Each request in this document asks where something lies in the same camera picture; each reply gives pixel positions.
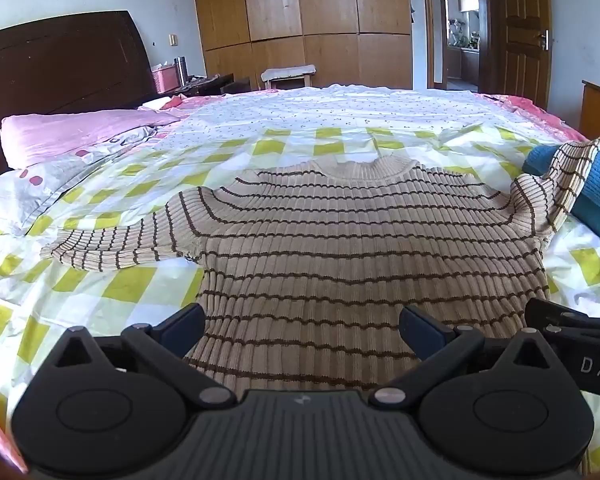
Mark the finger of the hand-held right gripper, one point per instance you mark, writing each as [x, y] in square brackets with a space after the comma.
[555, 316]

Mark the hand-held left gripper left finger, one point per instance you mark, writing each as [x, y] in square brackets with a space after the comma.
[182, 327]

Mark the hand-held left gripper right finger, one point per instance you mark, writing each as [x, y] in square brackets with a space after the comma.
[422, 332]

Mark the beige striped knit sweater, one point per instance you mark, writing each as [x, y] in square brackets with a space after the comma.
[340, 260]

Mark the teal folded cloth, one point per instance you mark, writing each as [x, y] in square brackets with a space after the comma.
[537, 160]

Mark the grey pink-spotted pillow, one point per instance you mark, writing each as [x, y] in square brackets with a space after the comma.
[75, 172]

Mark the pink floral bed sheet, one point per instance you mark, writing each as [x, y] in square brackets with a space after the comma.
[535, 110]

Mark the pink pillow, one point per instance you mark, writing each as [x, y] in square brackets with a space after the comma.
[80, 132]

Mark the yellow checked quilt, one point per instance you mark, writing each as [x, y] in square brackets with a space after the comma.
[290, 125]

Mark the dark wooden nightstand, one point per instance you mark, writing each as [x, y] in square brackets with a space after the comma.
[205, 85]

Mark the pink box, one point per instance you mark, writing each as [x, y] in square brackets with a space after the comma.
[166, 80]

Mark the metal thermos flask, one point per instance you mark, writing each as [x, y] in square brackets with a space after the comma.
[180, 70]

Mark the stool with white cushion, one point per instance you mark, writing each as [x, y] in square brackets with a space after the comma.
[287, 72]

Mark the wooden door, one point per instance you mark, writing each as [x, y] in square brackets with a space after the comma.
[522, 35]

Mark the dark wooden headboard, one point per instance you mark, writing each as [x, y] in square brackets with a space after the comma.
[55, 70]

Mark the wooden wardrobe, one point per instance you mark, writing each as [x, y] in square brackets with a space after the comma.
[305, 10]

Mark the wall light switch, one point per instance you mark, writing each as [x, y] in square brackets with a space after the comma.
[173, 40]

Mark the wooden door frame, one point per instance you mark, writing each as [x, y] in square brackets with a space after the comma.
[427, 25]

